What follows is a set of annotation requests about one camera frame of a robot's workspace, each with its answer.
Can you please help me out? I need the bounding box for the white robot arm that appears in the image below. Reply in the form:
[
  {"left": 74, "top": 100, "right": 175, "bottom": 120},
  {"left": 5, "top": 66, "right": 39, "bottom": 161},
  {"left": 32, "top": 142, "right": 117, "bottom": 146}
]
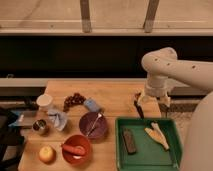
[{"left": 141, "top": 47, "right": 213, "bottom": 171}]

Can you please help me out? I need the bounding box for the silver spoon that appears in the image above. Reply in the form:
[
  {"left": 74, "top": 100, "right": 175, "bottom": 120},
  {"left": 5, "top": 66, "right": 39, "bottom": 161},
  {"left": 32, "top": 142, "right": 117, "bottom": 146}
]
[{"left": 86, "top": 113, "right": 102, "bottom": 136}]

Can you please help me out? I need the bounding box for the white small bowl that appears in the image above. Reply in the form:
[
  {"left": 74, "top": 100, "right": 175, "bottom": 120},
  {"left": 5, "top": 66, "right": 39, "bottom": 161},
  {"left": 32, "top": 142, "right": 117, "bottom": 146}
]
[{"left": 36, "top": 94, "right": 53, "bottom": 110}]

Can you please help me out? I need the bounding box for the crumpled grey cloth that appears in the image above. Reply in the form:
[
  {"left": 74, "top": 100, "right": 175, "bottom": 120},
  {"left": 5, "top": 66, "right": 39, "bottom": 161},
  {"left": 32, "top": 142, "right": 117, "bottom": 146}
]
[{"left": 47, "top": 109, "right": 68, "bottom": 131}]

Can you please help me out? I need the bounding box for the blue sponge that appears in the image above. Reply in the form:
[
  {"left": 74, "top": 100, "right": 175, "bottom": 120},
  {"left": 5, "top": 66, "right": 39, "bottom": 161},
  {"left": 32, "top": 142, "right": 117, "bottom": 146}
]
[{"left": 84, "top": 98, "right": 101, "bottom": 112}]

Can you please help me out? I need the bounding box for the yellow apple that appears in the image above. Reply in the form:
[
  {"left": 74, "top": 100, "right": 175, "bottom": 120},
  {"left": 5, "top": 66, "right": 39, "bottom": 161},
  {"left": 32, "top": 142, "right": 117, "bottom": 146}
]
[{"left": 39, "top": 146, "right": 55, "bottom": 163}]

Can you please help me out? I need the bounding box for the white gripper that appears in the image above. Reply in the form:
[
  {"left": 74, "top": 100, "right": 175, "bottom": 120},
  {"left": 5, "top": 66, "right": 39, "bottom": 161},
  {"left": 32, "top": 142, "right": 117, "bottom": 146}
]
[{"left": 138, "top": 85, "right": 171, "bottom": 107}]

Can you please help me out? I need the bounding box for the dark brown rectangular block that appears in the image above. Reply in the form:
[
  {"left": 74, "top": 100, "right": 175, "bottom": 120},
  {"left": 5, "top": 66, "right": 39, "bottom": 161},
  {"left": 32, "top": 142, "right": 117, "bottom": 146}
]
[{"left": 123, "top": 129, "right": 137, "bottom": 154}]

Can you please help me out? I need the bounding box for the small metal cup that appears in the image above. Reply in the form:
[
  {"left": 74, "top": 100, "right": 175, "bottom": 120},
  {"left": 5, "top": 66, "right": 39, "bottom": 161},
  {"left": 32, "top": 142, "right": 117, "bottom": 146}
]
[{"left": 33, "top": 119, "right": 47, "bottom": 135}]

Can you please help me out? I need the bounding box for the red bowl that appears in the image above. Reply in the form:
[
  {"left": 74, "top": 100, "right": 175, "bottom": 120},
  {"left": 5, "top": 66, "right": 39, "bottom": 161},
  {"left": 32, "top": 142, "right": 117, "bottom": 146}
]
[{"left": 61, "top": 135, "right": 92, "bottom": 166}]

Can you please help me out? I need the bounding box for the black handled brush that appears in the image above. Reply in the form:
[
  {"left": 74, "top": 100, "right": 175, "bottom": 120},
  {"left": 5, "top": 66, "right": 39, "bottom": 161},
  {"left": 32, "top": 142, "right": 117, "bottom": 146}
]
[{"left": 134, "top": 93, "right": 145, "bottom": 120}]

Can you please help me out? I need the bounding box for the purple bowl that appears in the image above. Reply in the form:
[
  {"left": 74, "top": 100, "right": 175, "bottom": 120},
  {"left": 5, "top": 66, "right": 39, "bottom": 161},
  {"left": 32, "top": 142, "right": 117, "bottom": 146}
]
[{"left": 79, "top": 112, "right": 108, "bottom": 140}]

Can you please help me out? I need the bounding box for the yellow banana toy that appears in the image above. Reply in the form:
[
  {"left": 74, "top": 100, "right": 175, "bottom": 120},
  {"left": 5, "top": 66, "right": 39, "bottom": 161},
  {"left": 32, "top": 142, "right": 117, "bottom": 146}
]
[{"left": 145, "top": 122, "right": 169, "bottom": 150}]

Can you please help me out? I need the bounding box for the red sausage toy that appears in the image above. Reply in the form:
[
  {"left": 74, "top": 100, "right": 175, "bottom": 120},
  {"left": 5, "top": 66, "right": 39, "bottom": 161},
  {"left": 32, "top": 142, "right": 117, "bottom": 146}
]
[{"left": 61, "top": 144, "right": 86, "bottom": 156}]

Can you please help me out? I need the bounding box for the green plastic tray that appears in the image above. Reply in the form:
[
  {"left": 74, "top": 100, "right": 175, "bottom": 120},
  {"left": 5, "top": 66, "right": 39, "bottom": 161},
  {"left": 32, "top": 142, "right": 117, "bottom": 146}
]
[{"left": 115, "top": 117, "right": 182, "bottom": 171}]

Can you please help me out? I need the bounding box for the bunch of dark grapes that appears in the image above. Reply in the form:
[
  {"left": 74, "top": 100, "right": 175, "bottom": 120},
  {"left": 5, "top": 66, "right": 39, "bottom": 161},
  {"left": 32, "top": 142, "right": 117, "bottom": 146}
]
[{"left": 63, "top": 93, "right": 86, "bottom": 112}]

